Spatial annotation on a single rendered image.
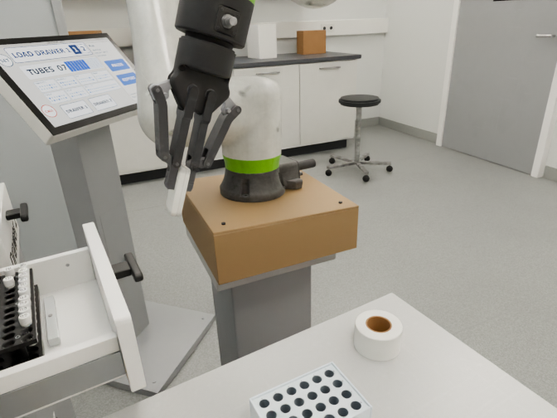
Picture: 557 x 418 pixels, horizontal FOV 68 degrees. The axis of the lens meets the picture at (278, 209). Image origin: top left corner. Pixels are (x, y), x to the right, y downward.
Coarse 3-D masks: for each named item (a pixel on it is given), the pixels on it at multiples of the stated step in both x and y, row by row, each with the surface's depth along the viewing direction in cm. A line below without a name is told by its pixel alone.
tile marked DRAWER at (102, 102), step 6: (96, 96) 130; (102, 96) 132; (108, 96) 133; (90, 102) 126; (96, 102) 128; (102, 102) 130; (108, 102) 132; (114, 102) 134; (96, 108) 127; (102, 108) 129; (108, 108) 131
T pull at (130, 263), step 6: (126, 258) 61; (132, 258) 60; (114, 264) 59; (120, 264) 59; (126, 264) 59; (132, 264) 59; (114, 270) 58; (120, 270) 58; (126, 270) 58; (132, 270) 58; (138, 270) 57; (120, 276) 58; (126, 276) 58; (138, 276) 57
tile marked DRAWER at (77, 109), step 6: (72, 102) 121; (78, 102) 123; (84, 102) 124; (66, 108) 118; (72, 108) 120; (78, 108) 121; (84, 108) 123; (90, 108) 125; (72, 114) 119; (78, 114) 120; (84, 114) 122
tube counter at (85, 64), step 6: (72, 60) 130; (78, 60) 132; (84, 60) 134; (90, 60) 137; (96, 60) 139; (60, 66) 125; (66, 66) 127; (72, 66) 129; (78, 66) 131; (84, 66) 133; (90, 66) 135; (96, 66) 137; (102, 66) 139; (66, 72) 126; (72, 72) 127
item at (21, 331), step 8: (32, 272) 61; (32, 280) 58; (32, 288) 56; (32, 296) 55; (32, 304) 53; (32, 312) 52; (32, 320) 50; (24, 328) 49; (32, 328) 49; (24, 336) 48; (32, 336) 48; (24, 344) 47
